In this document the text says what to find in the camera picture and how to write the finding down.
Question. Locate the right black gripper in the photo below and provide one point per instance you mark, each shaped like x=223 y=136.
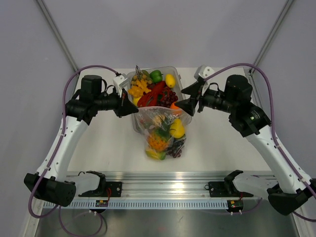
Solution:
x=195 y=91

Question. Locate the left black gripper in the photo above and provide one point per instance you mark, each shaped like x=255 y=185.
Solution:
x=124 y=106

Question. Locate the clear zip top bag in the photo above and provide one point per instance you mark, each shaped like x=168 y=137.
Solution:
x=144 y=119

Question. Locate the orange spiky pineapple fruit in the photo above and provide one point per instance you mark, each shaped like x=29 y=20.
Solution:
x=159 y=137

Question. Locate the yellow green mango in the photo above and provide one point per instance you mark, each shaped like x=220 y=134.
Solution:
x=155 y=155

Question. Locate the red grape bunch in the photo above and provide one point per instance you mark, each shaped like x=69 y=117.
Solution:
x=166 y=98
x=175 y=149

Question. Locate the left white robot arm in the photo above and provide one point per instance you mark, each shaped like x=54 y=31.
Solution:
x=50 y=182

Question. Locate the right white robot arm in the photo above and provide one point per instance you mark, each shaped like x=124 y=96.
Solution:
x=293 y=186

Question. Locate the yellow lemon under ginger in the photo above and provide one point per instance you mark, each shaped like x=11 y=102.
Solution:
x=136 y=100

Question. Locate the yellow ginger root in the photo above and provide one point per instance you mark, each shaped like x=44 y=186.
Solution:
x=139 y=90

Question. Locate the small yellow fruit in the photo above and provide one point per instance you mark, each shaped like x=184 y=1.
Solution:
x=159 y=119

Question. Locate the red lobster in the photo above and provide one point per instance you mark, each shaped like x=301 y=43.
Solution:
x=151 y=98

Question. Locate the tan grape bunch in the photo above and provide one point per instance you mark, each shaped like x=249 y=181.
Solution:
x=140 y=75

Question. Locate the green bell pepper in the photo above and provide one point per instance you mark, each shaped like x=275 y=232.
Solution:
x=156 y=76

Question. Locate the right aluminium frame post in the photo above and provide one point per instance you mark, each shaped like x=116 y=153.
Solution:
x=273 y=31

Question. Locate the aluminium frame post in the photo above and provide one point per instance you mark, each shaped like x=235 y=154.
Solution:
x=43 y=8
x=273 y=31

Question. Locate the white slotted cable duct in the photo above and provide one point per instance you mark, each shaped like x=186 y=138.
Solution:
x=191 y=204

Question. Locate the left aluminium frame post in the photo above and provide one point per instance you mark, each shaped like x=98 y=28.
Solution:
x=43 y=8

